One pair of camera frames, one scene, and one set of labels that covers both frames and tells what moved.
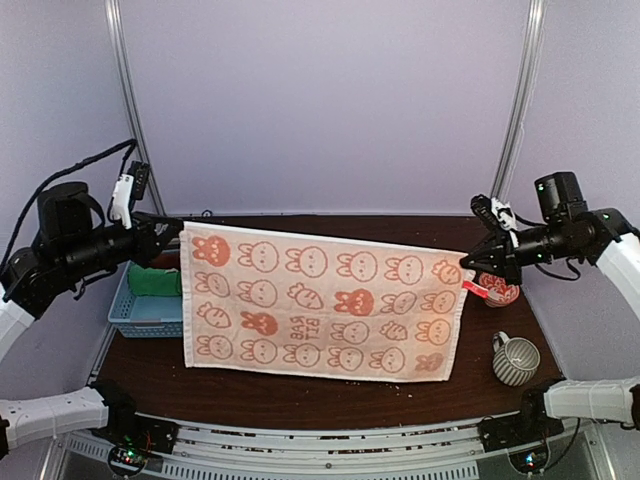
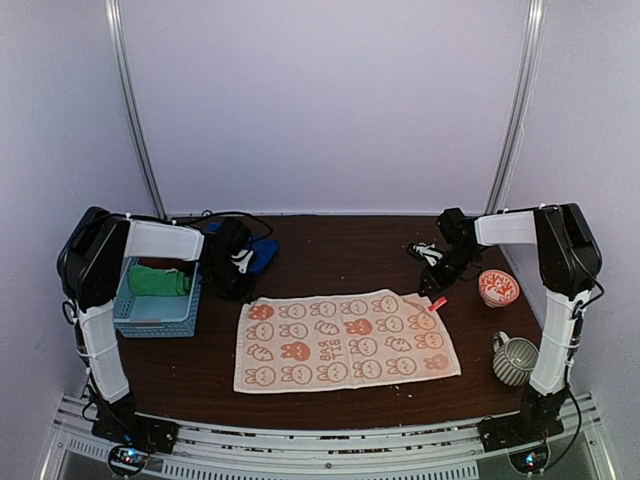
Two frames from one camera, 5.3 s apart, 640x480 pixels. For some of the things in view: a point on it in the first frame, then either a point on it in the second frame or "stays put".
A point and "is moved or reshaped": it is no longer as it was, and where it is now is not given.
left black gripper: x=149 y=245 → x=244 y=292
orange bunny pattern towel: x=282 y=302 is moved or reshaped
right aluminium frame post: x=522 y=98 stays put
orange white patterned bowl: x=500 y=293 stays put
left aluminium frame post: x=116 y=24 stays put
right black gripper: x=503 y=261 → x=439 y=283
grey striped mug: x=515 y=359 stays put
